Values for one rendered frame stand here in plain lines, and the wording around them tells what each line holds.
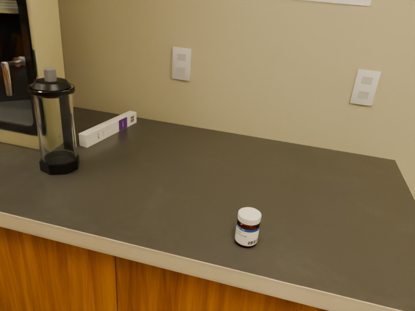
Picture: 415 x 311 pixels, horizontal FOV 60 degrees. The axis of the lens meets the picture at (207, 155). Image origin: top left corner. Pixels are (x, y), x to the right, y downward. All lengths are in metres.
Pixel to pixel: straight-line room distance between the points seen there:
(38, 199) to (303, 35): 0.92
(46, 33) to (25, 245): 0.56
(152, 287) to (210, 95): 0.75
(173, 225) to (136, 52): 0.79
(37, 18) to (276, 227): 0.80
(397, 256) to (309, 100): 0.63
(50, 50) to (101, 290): 0.66
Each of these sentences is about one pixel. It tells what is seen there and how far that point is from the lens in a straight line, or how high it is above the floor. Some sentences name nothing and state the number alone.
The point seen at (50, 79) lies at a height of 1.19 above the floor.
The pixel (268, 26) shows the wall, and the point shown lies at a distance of 1.27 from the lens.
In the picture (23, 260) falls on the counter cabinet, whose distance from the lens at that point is 1.01.
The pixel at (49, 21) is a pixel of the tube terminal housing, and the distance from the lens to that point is 1.13.
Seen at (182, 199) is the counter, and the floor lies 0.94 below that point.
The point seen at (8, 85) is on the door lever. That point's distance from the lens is 1.09.
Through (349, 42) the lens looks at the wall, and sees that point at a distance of 1.27.
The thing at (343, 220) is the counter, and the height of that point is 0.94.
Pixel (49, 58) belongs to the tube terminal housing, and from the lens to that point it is 1.13.
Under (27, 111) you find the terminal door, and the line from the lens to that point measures 1.14.
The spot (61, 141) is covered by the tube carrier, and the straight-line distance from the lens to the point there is 0.99.
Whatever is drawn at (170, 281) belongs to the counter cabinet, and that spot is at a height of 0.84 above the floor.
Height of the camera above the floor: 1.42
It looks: 25 degrees down
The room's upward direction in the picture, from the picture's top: 5 degrees clockwise
